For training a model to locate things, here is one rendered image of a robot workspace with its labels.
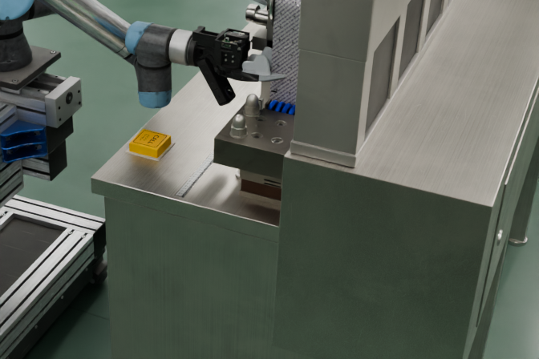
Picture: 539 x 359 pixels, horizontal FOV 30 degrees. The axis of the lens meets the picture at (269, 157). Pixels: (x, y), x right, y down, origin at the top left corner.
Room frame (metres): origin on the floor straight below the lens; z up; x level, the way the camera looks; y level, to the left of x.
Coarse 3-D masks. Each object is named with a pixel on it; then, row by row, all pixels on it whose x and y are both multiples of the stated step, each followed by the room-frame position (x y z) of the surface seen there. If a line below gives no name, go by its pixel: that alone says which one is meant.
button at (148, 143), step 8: (136, 136) 1.91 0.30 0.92; (144, 136) 1.91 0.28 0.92; (152, 136) 1.91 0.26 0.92; (160, 136) 1.91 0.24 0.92; (168, 136) 1.92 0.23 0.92; (136, 144) 1.88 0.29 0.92; (144, 144) 1.88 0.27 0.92; (152, 144) 1.88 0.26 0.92; (160, 144) 1.88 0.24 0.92; (168, 144) 1.91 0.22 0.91; (136, 152) 1.87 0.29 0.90; (144, 152) 1.87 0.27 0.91; (152, 152) 1.86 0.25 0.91; (160, 152) 1.87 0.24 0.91
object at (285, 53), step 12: (276, 36) 1.91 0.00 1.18; (288, 36) 1.90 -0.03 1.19; (276, 48) 1.91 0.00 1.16; (288, 48) 1.90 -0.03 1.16; (276, 60) 1.91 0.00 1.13; (288, 60) 1.90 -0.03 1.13; (276, 72) 1.91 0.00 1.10; (288, 72) 1.90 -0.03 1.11; (276, 84) 1.91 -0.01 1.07; (288, 84) 1.90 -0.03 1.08; (276, 96) 1.91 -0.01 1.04; (288, 96) 1.90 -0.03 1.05
